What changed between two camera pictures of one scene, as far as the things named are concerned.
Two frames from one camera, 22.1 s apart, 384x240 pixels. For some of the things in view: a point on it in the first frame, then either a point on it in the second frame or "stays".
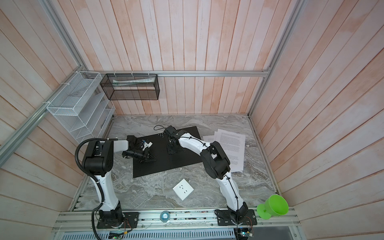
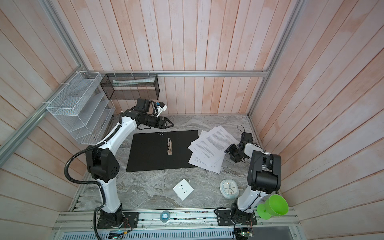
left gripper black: [146, 159] -> [163, 123]
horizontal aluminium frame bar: [265, 71] stays
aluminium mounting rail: [204, 221] stays
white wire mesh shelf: [81, 108] stays
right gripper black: [169, 150] -> [230, 149]
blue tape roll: [164, 216] stays
